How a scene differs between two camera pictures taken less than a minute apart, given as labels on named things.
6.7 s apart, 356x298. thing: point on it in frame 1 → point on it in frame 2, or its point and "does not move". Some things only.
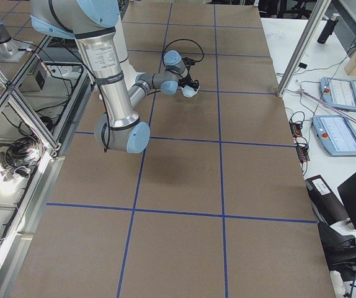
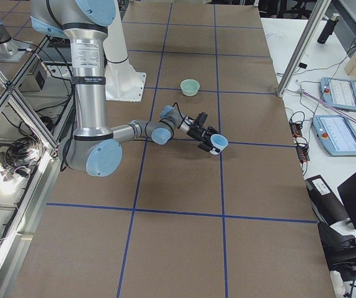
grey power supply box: x=38 y=81 does not move
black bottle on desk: x=327 y=30 does not move
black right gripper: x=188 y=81 → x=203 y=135
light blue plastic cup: x=188 y=92 → x=219 y=143
